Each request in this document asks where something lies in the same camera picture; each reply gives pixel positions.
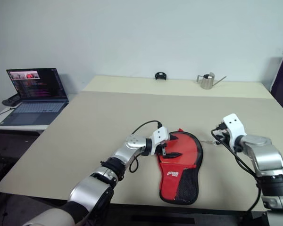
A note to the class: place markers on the black handheld controller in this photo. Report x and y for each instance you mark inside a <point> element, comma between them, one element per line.
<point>10,100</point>

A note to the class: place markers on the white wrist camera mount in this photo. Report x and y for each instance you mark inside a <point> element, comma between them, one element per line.
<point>160,135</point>
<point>233,127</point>

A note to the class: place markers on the metal watering can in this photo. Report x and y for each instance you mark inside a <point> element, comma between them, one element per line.
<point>207,82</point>

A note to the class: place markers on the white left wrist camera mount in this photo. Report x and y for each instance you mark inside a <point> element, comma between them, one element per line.
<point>160,135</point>

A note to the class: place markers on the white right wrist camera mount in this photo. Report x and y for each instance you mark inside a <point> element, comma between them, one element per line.
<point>233,127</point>

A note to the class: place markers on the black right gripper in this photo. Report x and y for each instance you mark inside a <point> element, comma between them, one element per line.
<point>222,131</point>

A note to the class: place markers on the red black paddle case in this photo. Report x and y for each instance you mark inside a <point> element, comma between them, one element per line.
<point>172,174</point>

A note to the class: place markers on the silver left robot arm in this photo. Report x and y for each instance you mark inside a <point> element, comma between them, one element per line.
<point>122,153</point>

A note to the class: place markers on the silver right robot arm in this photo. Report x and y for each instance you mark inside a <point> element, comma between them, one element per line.
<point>266,153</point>

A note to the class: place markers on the dark grey open laptop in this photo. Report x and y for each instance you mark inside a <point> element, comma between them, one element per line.
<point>35,103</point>

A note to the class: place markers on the beige robot shoulder cover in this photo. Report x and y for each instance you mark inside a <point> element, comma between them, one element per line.
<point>49,217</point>

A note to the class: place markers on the small black clamp device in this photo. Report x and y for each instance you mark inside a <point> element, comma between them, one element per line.
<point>161,76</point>

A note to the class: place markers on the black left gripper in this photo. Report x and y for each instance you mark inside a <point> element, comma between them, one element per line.
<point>162,147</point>

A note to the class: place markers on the beige table mat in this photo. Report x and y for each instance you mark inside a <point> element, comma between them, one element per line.
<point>85,146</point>

